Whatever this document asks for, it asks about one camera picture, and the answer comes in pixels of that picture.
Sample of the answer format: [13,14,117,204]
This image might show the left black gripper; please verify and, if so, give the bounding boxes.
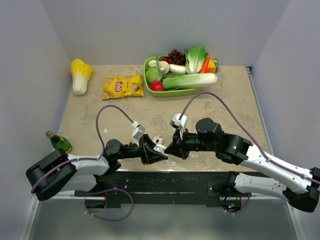
[115,134,168,165]

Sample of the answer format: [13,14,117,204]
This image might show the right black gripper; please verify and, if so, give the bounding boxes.
[164,125,217,160]

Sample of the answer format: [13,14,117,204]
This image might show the white earbud charging case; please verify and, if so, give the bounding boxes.
[153,144,166,153]

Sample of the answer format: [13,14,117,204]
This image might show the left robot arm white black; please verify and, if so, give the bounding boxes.
[25,134,168,201]

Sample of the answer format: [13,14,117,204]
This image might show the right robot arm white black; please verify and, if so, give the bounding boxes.
[164,114,320,213]

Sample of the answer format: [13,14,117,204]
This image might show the beige earbud case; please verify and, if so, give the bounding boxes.
[152,136,164,144]

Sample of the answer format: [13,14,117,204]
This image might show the green plastic basket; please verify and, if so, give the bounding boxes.
[142,56,203,98]

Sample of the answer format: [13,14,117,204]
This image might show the red apple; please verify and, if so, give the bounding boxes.
[149,81,165,92]

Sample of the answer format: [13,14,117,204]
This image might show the long white green cabbage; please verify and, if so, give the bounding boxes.
[162,73,218,90]

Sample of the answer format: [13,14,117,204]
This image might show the yellow Lays chips bag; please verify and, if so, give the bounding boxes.
[102,75,144,100]

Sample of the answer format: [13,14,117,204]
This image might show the round green cabbage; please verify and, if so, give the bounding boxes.
[145,66,162,85]

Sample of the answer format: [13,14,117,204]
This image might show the white daikon radish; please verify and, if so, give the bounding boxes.
[169,64,187,75]

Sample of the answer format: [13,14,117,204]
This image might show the beige mushroom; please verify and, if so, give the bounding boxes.
[157,61,170,75]

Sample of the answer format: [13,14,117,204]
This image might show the orange carrot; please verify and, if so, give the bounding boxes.
[199,57,210,74]

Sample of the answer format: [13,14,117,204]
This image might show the green champagne bottle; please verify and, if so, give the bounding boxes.
[45,131,73,154]

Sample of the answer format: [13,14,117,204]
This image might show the orange pumpkin slice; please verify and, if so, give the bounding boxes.
[206,59,219,74]

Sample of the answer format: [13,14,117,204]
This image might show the purple grapes bunch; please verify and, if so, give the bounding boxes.
[166,48,186,66]

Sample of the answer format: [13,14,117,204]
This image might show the green leafy lettuce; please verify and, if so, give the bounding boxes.
[184,45,209,74]

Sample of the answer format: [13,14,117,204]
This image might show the yellow napa cabbage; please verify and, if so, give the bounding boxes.
[70,58,94,96]

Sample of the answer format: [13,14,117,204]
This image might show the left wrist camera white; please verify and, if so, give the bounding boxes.
[131,121,145,146]

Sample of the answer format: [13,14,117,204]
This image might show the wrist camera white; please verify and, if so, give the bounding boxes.
[169,113,188,139]
[131,121,145,146]

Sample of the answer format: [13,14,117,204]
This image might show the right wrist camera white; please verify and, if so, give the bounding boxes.
[169,113,188,139]

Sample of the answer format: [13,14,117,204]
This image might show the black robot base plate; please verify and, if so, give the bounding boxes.
[75,171,248,212]

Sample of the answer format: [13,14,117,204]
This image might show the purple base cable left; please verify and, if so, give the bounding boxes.
[84,187,135,223]

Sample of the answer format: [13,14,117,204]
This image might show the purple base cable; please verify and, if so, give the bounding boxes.
[223,192,252,216]
[84,187,135,223]

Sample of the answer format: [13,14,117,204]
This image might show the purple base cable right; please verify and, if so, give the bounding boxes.
[223,192,252,216]

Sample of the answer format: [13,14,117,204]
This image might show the aluminium frame rail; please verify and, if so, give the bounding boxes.
[245,66,274,155]

